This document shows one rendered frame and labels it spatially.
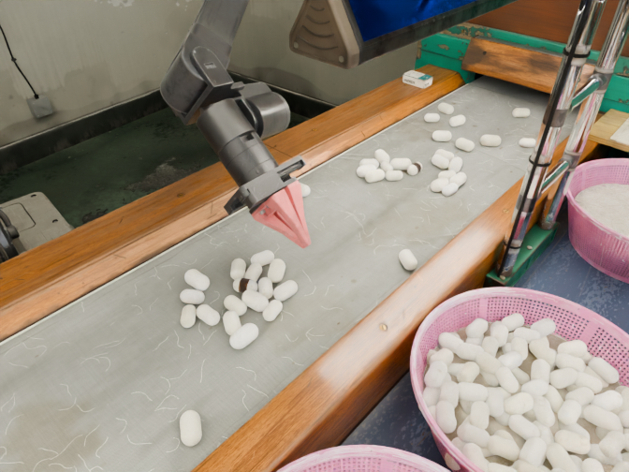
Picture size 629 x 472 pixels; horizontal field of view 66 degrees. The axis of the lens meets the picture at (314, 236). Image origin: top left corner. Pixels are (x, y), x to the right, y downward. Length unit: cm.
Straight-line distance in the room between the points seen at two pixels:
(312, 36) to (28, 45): 223
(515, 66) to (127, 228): 87
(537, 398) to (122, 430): 43
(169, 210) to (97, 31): 207
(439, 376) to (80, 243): 51
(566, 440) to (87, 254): 61
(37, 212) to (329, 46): 107
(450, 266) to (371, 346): 18
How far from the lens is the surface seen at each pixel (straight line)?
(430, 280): 64
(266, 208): 61
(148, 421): 56
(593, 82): 73
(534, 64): 119
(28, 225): 138
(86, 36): 276
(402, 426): 61
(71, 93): 277
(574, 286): 84
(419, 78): 119
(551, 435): 58
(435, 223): 78
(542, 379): 61
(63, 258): 74
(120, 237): 74
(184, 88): 63
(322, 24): 47
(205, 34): 67
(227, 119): 60
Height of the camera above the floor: 120
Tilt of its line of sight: 39 degrees down
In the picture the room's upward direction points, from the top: straight up
